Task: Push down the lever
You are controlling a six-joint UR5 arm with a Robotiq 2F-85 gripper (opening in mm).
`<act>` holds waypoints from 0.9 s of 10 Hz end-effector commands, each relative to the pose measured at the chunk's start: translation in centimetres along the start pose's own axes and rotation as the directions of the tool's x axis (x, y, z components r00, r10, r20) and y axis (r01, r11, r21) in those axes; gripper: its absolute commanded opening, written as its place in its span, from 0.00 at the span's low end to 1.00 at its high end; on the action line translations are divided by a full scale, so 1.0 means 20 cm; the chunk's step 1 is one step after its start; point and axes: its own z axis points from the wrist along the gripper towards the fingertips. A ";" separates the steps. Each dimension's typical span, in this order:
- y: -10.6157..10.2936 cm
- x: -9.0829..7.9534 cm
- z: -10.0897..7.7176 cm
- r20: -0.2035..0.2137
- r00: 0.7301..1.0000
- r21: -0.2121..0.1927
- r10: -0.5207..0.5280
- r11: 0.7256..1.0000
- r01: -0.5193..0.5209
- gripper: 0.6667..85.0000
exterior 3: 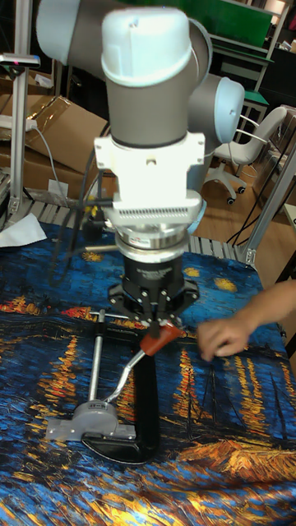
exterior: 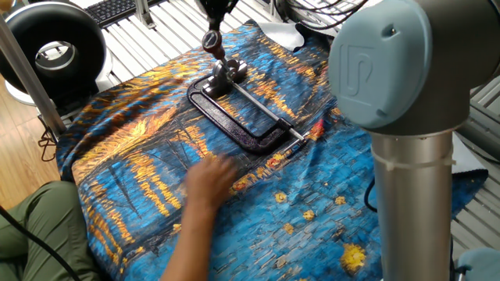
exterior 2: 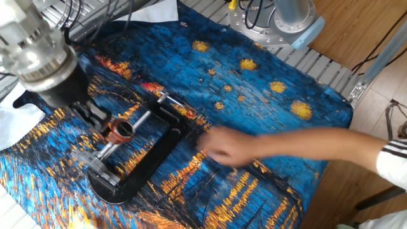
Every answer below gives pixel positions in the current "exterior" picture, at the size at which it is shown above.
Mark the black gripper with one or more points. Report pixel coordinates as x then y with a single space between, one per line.
216 7

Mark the black C-clamp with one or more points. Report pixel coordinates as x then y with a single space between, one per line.
230 125

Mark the person's bare forearm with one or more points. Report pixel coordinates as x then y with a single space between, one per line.
191 246

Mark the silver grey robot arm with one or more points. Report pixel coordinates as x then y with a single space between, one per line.
410 175

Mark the grey metal lever base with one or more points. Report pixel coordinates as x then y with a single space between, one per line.
218 86

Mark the person's hand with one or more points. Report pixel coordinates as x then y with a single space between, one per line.
211 181

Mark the white cloth sheet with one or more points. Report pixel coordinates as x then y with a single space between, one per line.
281 35
466 152

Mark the black keyboard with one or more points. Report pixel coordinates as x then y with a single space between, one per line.
111 11

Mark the starry night patterned cloth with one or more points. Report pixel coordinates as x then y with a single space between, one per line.
293 187

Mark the green trousers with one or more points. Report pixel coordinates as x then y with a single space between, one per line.
51 226

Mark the aluminium frame post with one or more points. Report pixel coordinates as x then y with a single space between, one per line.
31 82

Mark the aluminium extrusion rail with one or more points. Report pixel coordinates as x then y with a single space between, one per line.
480 125

